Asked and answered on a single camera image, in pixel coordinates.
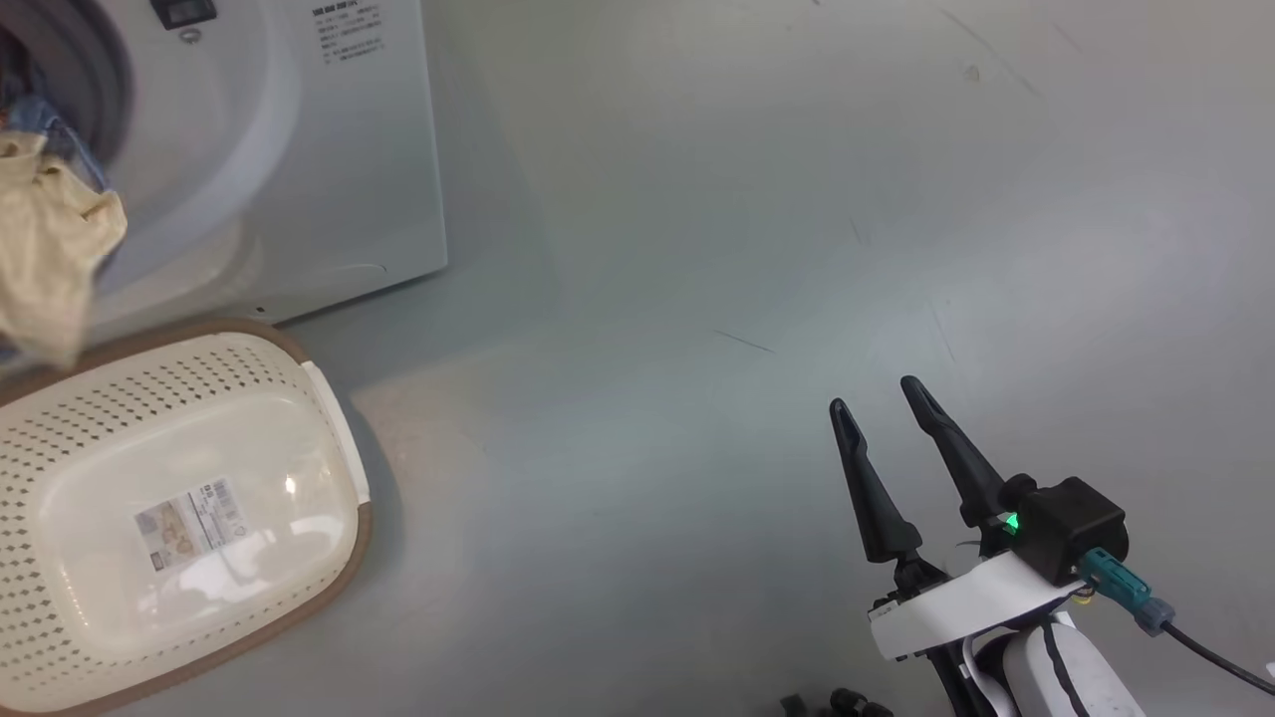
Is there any cream basket with brown rim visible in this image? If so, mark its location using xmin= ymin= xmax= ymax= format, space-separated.
xmin=0 ymin=319 xmax=375 ymax=715

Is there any grey rubber door gasket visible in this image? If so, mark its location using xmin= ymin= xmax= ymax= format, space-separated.
xmin=0 ymin=0 xmax=135 ymax=190

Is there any cream and blue garment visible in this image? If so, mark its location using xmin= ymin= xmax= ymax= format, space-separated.
xmin=0 ymin=132 xmax=128 ymax=371

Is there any white washing machine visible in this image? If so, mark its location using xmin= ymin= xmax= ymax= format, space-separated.
xmin=0 ymin=0 xmax=448 ymax=345

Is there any basket product label sticker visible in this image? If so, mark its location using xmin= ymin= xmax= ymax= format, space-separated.
xmin=134 ymin=478 xmax=247 ymax=572

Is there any blue cartoon print garment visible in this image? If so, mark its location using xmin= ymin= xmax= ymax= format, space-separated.
xmin=0 ymin=95 xmax=109 ymax=195

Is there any teal camera cable plug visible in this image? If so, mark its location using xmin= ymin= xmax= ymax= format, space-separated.
xmin=1079 ymin=546 xmax=1176 ymax=636

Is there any black door latch socket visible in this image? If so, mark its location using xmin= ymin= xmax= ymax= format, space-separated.
xmin=149 ymin=0 xmax=217 ymax=29

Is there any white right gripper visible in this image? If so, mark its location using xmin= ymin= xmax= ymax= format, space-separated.
xmin=829 ymin=375 xmax=1084 ymax=663

